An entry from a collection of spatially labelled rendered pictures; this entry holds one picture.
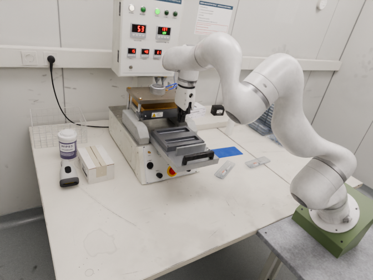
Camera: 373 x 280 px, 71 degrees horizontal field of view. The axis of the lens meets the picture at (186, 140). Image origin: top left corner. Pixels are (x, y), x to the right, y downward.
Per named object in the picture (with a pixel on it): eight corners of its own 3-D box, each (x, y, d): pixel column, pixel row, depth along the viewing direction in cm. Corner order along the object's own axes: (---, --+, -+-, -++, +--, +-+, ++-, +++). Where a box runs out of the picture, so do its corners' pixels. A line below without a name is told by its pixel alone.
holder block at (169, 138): (150, 134, 126) (151, 129, 125) (186, 129, 136) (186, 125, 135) (166, 152, 114) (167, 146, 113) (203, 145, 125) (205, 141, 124)
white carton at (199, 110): (171, 114, 193) (172, 105, 190) (194, 110, 208) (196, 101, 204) (182, 121, 186) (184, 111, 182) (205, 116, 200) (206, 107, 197)
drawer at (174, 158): (146, 139, 129) (148, 125, 125) (185, 134, 140) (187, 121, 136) (175, 174, 108) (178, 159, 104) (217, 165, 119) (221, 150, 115)
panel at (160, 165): (145, 184, 127) (142, 146, 124) (196, 172, 142) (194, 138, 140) (147, 185, 125) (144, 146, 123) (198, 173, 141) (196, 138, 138)
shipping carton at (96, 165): (77, 163, 133) (76, 148, 129) (103, 158, 140) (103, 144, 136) (86, 185, 120) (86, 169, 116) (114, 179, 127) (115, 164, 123)
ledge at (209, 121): (158, 114, 200) (159, 109, 198) (240, 107, 244) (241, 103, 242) (177, 133, 179) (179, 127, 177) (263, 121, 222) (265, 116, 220)
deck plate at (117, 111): (108, 107, 156) (108, 105, 155) (160, 104, 174) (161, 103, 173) (137, 146, 123) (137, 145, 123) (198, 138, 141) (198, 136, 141)
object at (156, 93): (121, 99, 145) (122, 75, 139) (170, 96, 161) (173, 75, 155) (137, 118, 128) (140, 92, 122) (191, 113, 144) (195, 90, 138)
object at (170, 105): (131, 103, 142) (132, 86, 138) (167, 101, 154) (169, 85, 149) (144, 116, 130) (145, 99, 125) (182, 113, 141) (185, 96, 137)
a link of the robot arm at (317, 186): (355, 193, 95) (353, 163, 78) (319, 229, 95) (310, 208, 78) (325, 174, 104) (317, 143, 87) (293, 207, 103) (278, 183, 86)
